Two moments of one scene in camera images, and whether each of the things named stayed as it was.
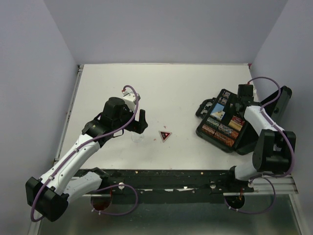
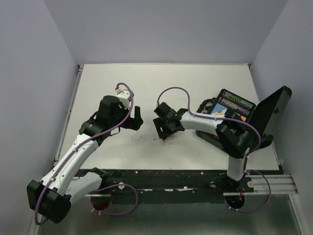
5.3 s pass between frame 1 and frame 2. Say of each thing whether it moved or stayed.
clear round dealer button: stayed
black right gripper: moved
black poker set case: stayed
